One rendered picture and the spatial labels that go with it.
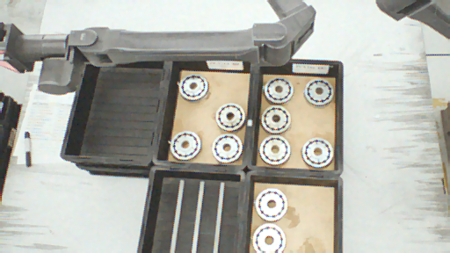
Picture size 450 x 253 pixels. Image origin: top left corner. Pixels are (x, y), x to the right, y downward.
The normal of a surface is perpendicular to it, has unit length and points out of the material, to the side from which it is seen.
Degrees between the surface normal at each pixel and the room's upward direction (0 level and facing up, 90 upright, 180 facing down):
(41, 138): 0
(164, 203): 0
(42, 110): 0
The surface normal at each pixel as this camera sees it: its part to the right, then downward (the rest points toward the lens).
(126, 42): 0.20, -0.30
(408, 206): -0.03, -0.36
